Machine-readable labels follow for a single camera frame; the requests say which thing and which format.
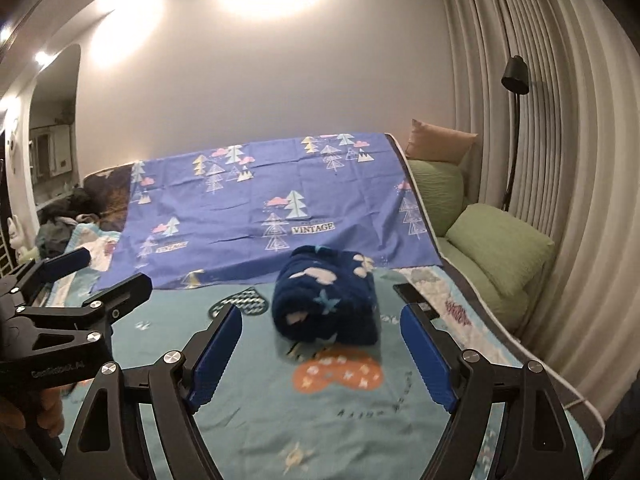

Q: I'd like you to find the beige pleated curtain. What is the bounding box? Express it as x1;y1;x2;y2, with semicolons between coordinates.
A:
444;0;639;416

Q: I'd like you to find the navy fleece star pajama top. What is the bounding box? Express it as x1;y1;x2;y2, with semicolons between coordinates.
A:
271;246;380;346

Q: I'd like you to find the peach pillow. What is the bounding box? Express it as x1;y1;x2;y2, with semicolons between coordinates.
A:
405;119;477;165

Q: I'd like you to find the green pillow front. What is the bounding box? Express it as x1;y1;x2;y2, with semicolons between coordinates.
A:
445;204;554;296

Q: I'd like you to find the green pillow rear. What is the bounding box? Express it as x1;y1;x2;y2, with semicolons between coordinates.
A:
409;159;465;237

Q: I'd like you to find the green pillow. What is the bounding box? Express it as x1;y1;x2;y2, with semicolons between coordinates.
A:
409;159;465;237
445;204;554;296

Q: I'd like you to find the purple tree print sheet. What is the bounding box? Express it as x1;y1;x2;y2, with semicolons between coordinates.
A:
96;132;440;289

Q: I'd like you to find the person left hand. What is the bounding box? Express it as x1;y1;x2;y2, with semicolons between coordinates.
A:
0;388;65;438

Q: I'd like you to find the dark clothes pile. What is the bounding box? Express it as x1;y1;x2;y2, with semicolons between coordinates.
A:
35;186;100;259

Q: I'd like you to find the teal patterned blanket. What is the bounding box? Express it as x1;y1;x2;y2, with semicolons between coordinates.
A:
44;221;609;480

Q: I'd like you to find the dark brown bed cover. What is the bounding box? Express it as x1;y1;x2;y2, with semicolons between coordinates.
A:
82;162;134;232

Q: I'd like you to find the black floor lamp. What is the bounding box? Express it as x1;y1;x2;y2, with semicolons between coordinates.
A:
501;55;529;211

